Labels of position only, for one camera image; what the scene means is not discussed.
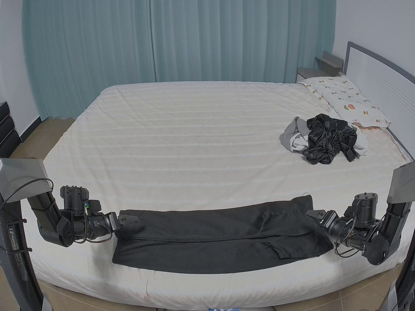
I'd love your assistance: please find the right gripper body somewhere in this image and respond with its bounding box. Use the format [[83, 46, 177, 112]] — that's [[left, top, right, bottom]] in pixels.
[[319, 210, 349, 239]]

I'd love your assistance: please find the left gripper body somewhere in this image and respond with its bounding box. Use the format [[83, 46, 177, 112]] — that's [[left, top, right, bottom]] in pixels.
[[97, 212, 121, 236]]

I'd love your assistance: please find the blue-green curtain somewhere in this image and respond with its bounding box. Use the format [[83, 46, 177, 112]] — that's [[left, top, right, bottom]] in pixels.
[[22, 0, 338, 121]]

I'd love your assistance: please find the bed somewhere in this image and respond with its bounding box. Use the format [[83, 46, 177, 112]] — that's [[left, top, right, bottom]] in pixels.
[[27, 41, 415, 308]]

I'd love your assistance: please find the white printed pillow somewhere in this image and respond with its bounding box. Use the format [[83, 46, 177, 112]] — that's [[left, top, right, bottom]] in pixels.
[[298, 75, 391, 129]]

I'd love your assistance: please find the pile of clothes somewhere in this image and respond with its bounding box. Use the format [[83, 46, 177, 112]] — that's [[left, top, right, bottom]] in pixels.
[[279, 113, 368, 165]]

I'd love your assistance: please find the black cable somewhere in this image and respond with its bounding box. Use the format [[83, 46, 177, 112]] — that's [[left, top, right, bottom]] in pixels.
[[3, 178, 54, 208]]

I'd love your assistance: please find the grey bedside table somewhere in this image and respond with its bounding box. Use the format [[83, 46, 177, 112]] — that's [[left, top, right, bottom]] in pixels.
[[297, 51, 344, 82]]

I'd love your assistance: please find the black T-shirt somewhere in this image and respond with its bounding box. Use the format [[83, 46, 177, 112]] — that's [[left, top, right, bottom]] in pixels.
[[112, 195, 334, 275]]

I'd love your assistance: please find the black chest of drawers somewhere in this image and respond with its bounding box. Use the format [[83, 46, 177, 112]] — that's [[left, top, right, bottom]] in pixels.
[[0, 101, 22, 156]]

